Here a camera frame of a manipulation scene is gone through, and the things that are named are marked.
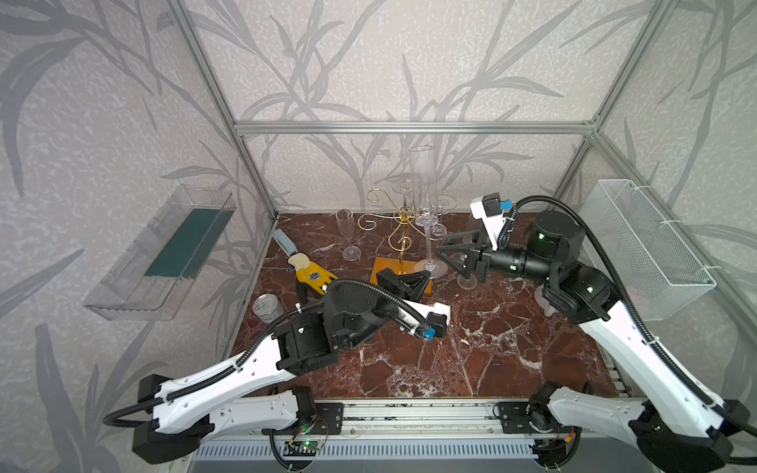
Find clear wine glass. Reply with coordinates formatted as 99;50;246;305
457;275;478;291
431;194;457;240
409;145;447;280
335;209;362;262
392;177;415;209

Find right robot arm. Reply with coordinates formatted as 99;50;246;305
436;193;756;472

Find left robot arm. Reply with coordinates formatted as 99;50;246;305
103;270;451;464

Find lilac mug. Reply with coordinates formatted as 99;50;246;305
534;285;558;318

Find yellow black work glove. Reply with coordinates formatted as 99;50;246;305
288;252;337;305

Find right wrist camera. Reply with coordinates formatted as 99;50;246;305
470;192;514;250

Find gold wire glass rack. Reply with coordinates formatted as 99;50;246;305
358;188;425;282

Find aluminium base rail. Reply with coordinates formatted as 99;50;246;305
170;397;634;441

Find white wire basket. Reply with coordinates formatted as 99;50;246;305
579;179;717;321

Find clear plastic wall shelf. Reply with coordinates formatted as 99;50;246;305
84;184;237;321

